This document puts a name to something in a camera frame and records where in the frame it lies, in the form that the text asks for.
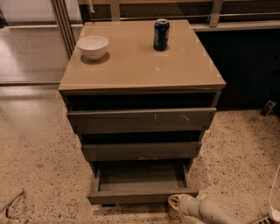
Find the grey drawer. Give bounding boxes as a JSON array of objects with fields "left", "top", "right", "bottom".
[
  {"left": 81, "top": 141, "right": 201, "bottom": 161},
  {"left": 67, "top": 108, "right": 216, "bottom": 134},
  {"left": 87, "top": 159, "right": 199, "bottom": 205}
]

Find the metal railing shelf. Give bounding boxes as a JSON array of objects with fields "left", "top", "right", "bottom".
[{"left": 77, "top": 0, "right": 280, "bottom": 32}]

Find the white ceramic bowl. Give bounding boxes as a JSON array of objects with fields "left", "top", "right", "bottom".
[{"left": 77, "top": 36, "right": 109, "bottom": 60}]

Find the white floor vent device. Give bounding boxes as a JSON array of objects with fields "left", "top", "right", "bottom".
[{"left": 251, "top": 210, "right": 280, "bottom": 224}]

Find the white cable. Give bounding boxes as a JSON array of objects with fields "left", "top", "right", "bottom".
[{"left": 269, "top": 164, "right": 280, "bottom": 215}]

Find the sliding door frame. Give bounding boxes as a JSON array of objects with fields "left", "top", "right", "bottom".
[{"left": 50, "top": 0, "right": 76, "bottom": 59}]

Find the grey drawer cabinet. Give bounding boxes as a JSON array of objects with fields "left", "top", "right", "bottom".
[{"left": 58, "top": 19, "right": 227, "bottom": 187}]

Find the blue soda can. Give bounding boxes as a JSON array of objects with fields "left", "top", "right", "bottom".
[{"left": 153, "top": 18, "right": 170, "bottom": 51}]

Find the small dark floor object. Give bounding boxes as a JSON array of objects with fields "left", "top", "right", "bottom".
[{"left": 261, "top": 101, "right": 277, "bottom": 116}]

